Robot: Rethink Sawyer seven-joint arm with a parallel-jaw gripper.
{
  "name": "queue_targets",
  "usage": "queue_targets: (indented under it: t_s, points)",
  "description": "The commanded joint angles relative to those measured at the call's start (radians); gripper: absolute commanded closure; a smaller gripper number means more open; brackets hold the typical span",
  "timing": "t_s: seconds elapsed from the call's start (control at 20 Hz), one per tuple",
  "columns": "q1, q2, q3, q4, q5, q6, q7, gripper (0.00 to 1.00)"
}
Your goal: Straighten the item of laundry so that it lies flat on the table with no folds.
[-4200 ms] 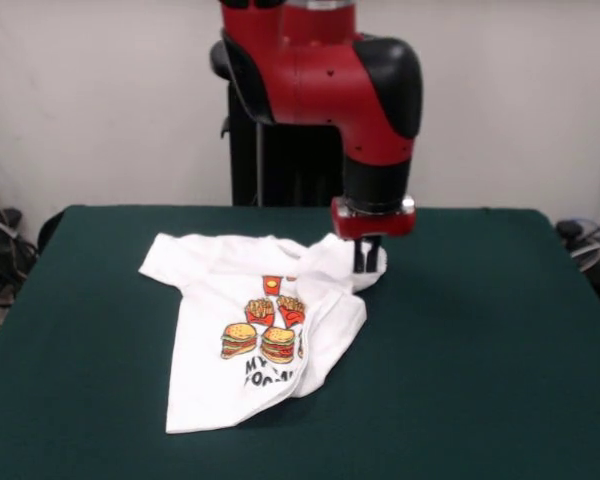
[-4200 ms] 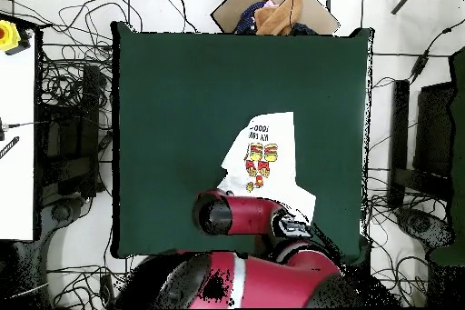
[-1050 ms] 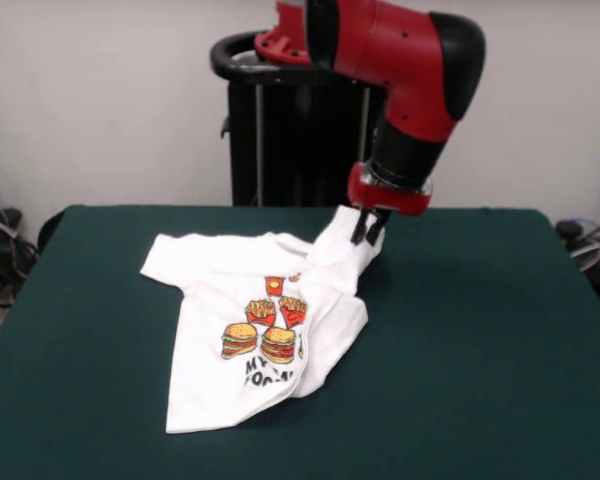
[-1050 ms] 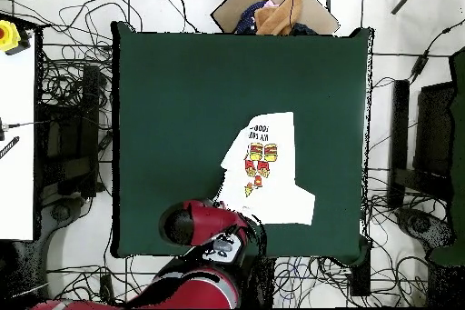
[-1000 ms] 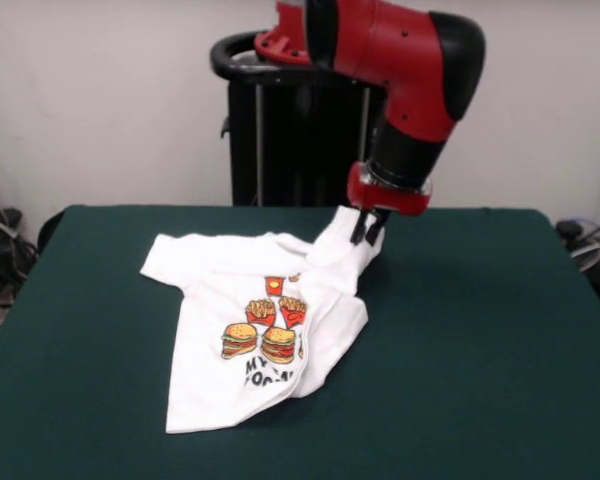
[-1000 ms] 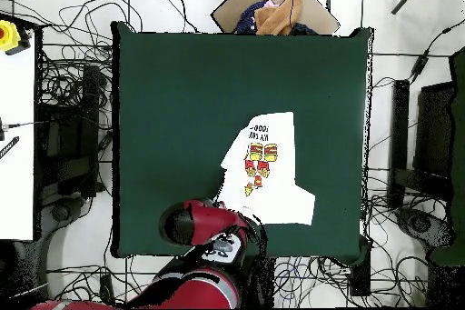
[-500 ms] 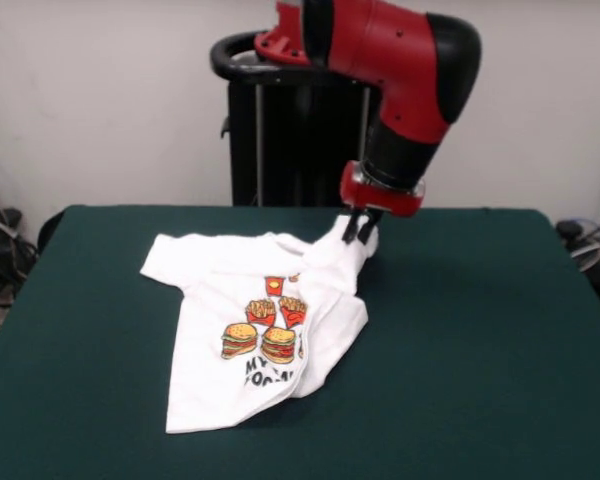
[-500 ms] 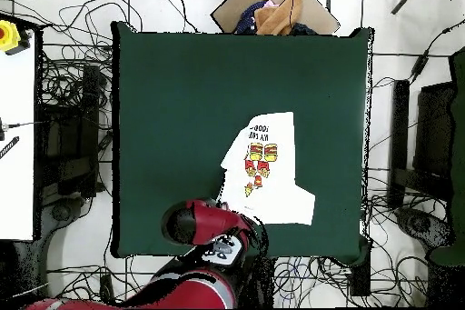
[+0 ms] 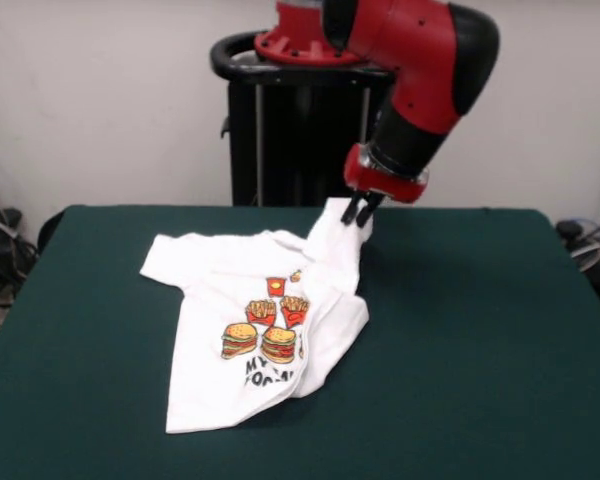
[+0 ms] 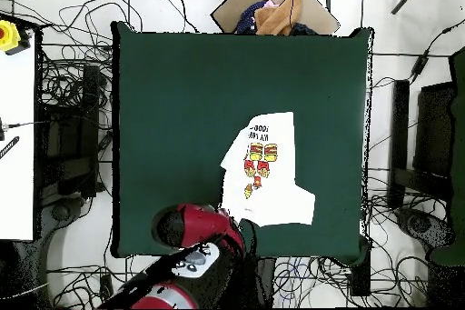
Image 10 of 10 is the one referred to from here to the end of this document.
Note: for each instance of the blue dotted garment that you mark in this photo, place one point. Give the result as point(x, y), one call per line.
point(249, 19)

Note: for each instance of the black box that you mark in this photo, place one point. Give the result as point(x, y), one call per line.
point(360, 281)

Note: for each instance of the black ribbed strip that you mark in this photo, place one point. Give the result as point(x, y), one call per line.
point(9, 147)

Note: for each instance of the orange towel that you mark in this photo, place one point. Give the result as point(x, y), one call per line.
point(279, 15)

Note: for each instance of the dark green table cloth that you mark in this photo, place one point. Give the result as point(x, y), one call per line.
point(163, 106)

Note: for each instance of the white table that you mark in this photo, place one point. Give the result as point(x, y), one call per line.
point(16, 186)

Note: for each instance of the yellow emergency stop button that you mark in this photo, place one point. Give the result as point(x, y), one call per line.
point(9, 37)

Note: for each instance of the dark blue garment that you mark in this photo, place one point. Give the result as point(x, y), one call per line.
point(303, 29)

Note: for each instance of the cardboard box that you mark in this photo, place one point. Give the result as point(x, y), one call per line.
point(232, 8)

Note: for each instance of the black power strip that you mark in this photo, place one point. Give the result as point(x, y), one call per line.
point(106, 288)

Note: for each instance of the white printed t-shirt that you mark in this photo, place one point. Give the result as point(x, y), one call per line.
point(276, 197)

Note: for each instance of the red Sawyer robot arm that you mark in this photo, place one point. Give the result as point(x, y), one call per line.
point(203, 226)

